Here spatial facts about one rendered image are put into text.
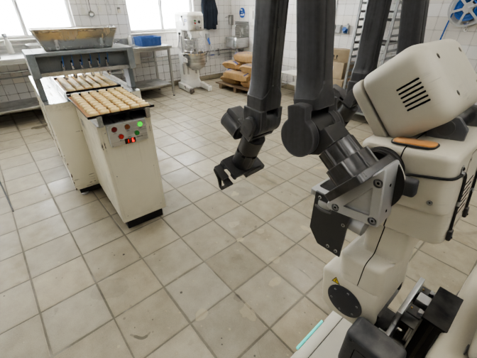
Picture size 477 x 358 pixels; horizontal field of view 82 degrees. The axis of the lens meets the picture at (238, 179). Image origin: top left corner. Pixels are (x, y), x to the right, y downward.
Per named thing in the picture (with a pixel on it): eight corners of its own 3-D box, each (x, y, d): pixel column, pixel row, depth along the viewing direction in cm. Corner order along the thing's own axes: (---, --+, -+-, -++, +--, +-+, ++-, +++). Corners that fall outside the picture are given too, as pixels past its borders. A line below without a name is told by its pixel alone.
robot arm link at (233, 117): (255, 125, 59) (281, 116, 64) (224, 91, 63) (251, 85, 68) (238, 160, 68) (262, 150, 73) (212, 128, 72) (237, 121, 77)
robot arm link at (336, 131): (339, 149, 47) (355, 140, 50) (305, 103, 49) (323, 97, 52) (307, 173, 54) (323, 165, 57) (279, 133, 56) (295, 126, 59)
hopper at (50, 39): (34, 49, 207) (26, 28, 200) (111, 44, 236) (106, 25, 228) (38, 52, 188) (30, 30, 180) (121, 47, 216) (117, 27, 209)
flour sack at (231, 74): (221, 77, 561) (221, 69, 552) (236, 74, 587) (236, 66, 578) (246, 83, 519) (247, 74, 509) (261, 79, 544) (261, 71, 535)
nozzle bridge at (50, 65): (38, 95, 222) (20, 49, 204) (128, 83, 259) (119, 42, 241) (43, 105, 200) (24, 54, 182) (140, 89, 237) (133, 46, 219)
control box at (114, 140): (110, 145, 173) (104, 125, 166) (147, 136, 186) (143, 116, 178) (111, 148, 171) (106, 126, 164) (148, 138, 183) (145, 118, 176)
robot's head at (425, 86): (492, 95, 56) (457, 31, 56) (461, 118, 44) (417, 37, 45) (419, 126, 68) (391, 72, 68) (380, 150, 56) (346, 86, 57)
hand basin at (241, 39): (260, 64, 611) (262, 6, 554) (247, 66, 590) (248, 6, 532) (231, 59, 674) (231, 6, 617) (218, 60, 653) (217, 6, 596)
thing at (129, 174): (101, 190, 255) (69, 93, 207) (137, 179, 272) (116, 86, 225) (125, 232, 207) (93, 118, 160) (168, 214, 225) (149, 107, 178)
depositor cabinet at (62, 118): (56, 148, 331) (28, 76, 286) (117, 135, 367) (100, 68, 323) (79, 198, 244) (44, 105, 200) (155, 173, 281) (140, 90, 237)
